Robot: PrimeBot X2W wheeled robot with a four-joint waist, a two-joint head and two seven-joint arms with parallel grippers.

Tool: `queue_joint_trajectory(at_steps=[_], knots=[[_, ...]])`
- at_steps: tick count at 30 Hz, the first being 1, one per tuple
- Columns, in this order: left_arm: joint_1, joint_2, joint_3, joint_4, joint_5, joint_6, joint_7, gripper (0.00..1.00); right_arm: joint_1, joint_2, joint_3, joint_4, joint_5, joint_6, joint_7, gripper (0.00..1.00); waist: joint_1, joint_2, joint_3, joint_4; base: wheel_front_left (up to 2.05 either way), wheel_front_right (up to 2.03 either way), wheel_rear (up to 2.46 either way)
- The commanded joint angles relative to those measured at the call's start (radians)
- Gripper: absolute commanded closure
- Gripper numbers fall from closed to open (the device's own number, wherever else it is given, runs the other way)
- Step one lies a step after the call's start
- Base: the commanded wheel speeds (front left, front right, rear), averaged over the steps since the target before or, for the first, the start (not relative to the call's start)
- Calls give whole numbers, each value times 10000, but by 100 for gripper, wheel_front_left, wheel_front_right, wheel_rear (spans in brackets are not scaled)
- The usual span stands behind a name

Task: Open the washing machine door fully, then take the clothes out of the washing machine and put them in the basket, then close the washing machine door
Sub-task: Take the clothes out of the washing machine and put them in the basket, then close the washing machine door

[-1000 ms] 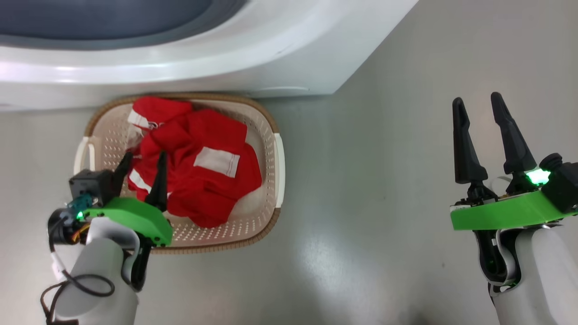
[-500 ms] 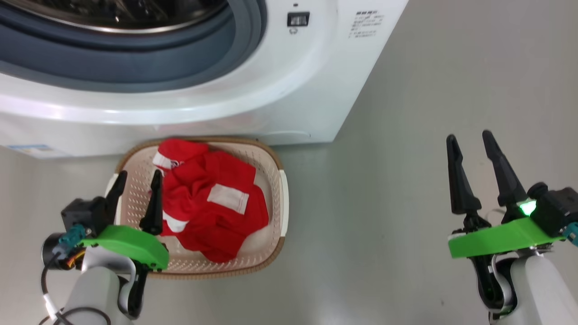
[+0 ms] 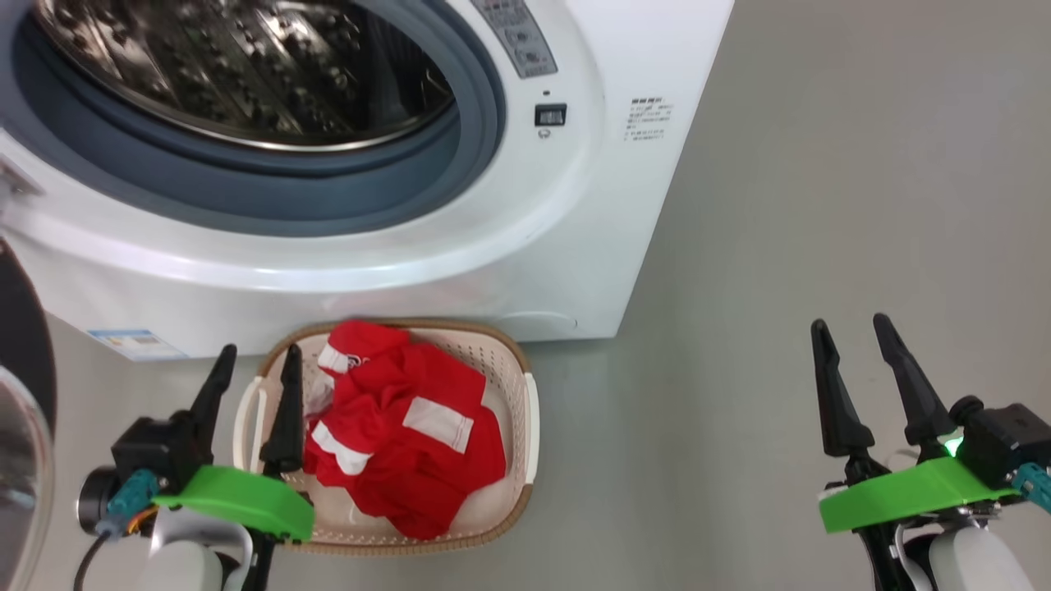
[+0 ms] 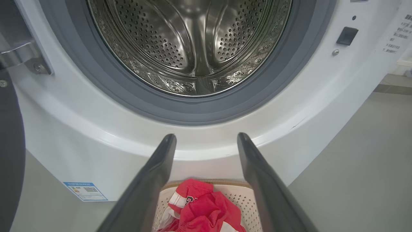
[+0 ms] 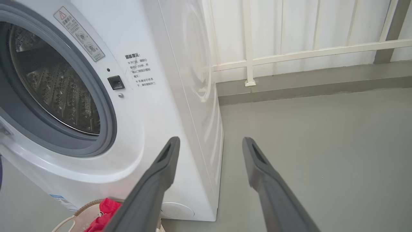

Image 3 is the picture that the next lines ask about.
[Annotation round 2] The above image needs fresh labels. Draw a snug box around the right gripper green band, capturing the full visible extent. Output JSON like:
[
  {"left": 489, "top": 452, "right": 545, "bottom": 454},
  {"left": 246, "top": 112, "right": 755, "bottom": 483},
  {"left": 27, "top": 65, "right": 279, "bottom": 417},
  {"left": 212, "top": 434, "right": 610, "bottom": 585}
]
[{"left": 810, "top": 313, "right": 1019, "bottom": 591}]

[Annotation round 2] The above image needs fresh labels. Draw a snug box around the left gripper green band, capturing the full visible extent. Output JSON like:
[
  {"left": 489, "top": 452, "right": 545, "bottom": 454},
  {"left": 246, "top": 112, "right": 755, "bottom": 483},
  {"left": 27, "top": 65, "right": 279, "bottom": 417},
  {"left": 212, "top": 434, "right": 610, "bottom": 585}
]
[{"left": 152, "top": 344, "right": 315, "bottom": 591}]

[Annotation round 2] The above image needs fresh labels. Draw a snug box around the red garment with white stripes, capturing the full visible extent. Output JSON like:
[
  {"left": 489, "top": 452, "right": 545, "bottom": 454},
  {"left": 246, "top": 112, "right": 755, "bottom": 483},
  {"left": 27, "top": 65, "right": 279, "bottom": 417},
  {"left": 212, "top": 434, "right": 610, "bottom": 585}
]
[{"left": 302, "top": 320, "right": 507, "bottom": 541}]

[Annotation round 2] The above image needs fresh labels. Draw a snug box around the black round glass washer door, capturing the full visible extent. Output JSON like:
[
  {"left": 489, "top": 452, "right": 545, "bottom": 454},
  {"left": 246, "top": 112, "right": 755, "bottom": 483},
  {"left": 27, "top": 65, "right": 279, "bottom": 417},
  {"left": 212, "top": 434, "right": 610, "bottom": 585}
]
[{"left": 0, "top": 238, "right": 58, "bottom": 591}]

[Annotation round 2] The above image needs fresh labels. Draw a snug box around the cream perforated basket brown rim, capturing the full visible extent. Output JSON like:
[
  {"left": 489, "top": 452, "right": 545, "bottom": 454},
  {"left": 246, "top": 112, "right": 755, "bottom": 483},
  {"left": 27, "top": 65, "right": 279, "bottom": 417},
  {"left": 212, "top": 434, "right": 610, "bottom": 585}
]
[{"left": 232, "top": 318, "right": 539, "bottom": 556}]

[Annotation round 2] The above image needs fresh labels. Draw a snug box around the white front-load washing machine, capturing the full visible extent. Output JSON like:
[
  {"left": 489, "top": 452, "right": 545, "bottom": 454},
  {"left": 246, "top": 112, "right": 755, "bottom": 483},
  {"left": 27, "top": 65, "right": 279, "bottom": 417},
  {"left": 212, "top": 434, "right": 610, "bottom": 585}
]
[{"left": 0, "top": 0, "right": 736, "bottom": 362}]

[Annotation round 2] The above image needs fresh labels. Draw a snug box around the stainless steel washing machine drum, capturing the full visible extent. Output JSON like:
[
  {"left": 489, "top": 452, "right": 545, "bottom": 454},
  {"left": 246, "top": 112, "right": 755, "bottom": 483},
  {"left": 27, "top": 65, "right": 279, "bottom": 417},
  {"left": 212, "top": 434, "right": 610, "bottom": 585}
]
[{"left": 33, "top": 0, "right": 457, "bottom": 153}]

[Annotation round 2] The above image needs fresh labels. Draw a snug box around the blue energy label sticker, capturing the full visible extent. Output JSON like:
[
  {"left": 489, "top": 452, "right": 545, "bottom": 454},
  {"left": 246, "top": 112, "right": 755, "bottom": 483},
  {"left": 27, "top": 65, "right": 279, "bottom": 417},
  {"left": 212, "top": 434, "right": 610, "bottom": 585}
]
[{"left": 86, "top": 328, "right": 190, "bottom": 362}]

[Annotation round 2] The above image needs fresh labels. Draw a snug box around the round white filter cover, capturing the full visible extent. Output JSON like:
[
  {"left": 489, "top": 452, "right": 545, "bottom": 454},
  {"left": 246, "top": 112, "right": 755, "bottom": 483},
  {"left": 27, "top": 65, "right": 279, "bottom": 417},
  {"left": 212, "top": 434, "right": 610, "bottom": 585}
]
[{"left": 493, "top": 310, "right": 577, "bottom": 333}]

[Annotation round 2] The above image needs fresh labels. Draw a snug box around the teal left camera cable plug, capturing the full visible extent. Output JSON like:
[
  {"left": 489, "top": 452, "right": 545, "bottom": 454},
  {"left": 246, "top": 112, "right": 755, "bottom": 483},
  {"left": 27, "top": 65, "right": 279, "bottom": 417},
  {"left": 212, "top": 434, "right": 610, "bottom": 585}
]
[{"left": 94, "top": 470, "right": 161, "bottom": 538}]

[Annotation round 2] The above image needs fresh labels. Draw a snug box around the teal camera cable plug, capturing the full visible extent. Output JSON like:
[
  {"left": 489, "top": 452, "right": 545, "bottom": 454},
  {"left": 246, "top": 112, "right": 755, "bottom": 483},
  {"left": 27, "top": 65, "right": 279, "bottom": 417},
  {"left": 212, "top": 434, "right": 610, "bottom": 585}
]
[
  {"left": 94, "top": 470, "right": 161, "bottom": 538},
  {"left": 1014, "top": 462, "right": 1051, "bottom": 514}
]

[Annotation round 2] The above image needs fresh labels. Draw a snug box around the teal right camera cable plug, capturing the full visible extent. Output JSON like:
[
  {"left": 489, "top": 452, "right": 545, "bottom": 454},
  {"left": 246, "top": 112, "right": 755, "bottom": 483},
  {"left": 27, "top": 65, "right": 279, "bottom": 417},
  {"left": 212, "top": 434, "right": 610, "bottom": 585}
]
[{"left": 1014, "top": 462, "right": 1051, "bottom": 514}]

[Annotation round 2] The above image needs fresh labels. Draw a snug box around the black left camera cable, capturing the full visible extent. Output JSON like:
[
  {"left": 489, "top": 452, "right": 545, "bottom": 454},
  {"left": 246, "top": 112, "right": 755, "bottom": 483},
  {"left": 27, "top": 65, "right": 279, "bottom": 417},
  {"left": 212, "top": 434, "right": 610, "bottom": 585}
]
[{"left": 72, "top": 534, "right": 112, "bottom": 591}]

